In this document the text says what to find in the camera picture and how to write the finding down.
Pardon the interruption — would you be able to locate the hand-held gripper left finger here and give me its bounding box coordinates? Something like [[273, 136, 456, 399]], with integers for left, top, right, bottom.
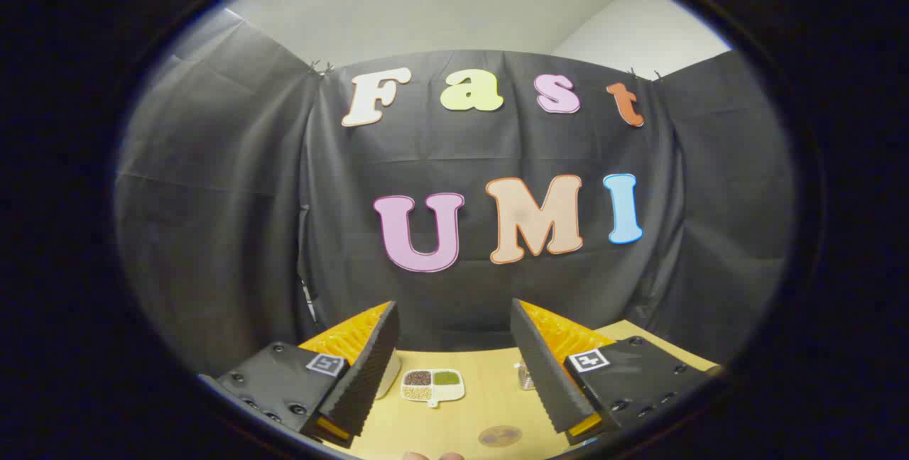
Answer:
[[213, 300, 401, 447]]

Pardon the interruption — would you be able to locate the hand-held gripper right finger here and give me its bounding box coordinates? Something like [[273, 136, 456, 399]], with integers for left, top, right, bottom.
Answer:
[[510, 298, 714, 447]]

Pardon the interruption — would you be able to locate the round cork coaster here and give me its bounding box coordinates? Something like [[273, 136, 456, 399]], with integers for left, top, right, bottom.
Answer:
[[478, 425, 523, 447]]

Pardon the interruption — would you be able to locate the white toaster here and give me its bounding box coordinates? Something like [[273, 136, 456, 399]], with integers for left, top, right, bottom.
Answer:
[[375, 350, 402, 400]]

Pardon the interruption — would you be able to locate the wooden table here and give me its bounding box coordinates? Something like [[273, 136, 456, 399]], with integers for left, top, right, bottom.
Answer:
[[341, 318, 718, 460]]

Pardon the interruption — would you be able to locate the white divided grain dish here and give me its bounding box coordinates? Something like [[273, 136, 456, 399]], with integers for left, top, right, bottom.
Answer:
[[401, 368, 466, 408]]

